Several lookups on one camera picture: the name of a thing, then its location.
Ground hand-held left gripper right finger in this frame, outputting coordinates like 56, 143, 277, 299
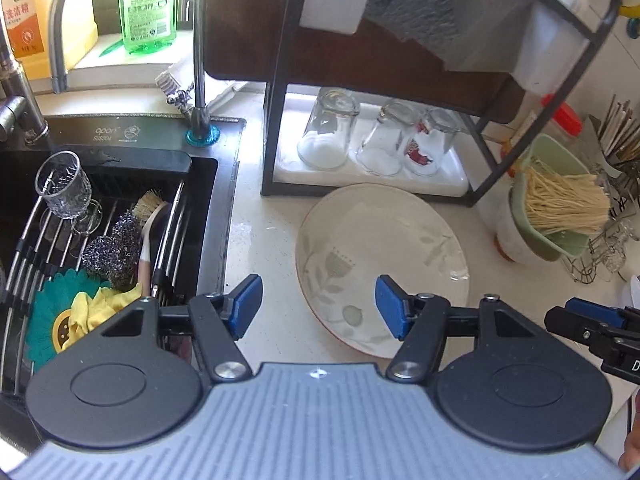
375, 274, 539, 383

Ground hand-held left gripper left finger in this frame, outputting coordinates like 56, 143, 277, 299
100, 274, 264, 383

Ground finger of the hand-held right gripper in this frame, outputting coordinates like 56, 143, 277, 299
544, 297, 632, 347

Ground floral ceramic plate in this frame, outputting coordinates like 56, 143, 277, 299
295, 182, 471, 359

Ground white basin under colander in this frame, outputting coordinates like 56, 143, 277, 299
494, 199, 543, 265

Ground dry noodles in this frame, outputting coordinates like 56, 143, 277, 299
521, 156, 612, 237

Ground steel wool scrubber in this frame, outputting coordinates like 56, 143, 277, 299
111, 209, 145, 292
81, 234, 121, 281

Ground bristle dish brush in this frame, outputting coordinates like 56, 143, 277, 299
132, 189, 172, 297

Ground white drip tray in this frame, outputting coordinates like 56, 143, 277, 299
274, 101, 472, 199

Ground yellow cloth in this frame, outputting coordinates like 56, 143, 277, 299
66, 282, 144, 347

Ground green colander basket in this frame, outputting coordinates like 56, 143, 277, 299
509, 132, 612, 264

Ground clear glass red print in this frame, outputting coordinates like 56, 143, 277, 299
403, 106, 462, 177

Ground clear drinking glass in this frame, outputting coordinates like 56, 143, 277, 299
296, 87, 360, 171
356, 100, 426, 177

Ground green chopstick holder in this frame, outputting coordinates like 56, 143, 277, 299
589, 91, 640, 188

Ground black metal dish rack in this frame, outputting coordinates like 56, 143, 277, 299
260, 0, 627, 209

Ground red lid jar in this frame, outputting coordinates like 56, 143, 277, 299
539, 94, 585, 147

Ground teal flower sponge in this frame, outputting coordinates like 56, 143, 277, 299
24, 267, 122, 374

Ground black kitchen sink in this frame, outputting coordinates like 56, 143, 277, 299
0, 112, 248, 461

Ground patterned glass cup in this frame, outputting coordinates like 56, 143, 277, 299
34, 150, 94, 221

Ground small faucet valve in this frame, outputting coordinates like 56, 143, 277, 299
155, 60, 197, 112

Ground metal sink drain rack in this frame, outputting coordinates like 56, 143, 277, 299
0, 175, 193, 403

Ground white plastic bottle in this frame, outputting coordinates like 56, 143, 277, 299
514, 0, 592, 97

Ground brown wooden cutting board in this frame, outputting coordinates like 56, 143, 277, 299
204, 0, 527, 126

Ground grey curved faucet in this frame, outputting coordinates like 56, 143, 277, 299
47, 0, 221, 146

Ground grey towel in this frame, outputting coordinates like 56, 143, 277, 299
364, 0, 540, 74

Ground green liquid bottle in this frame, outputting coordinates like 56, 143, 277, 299
117, 0, 179, 56

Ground metal tap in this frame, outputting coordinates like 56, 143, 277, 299
0, 17, 51, 147

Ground dark sponge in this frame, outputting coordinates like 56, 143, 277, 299
91, 0, 122, 37

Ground orange label detergent bottle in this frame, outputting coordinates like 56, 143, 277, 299
0, 0, 47, 59

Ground wire glass holder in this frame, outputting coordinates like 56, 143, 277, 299
564, 207, 640, 284

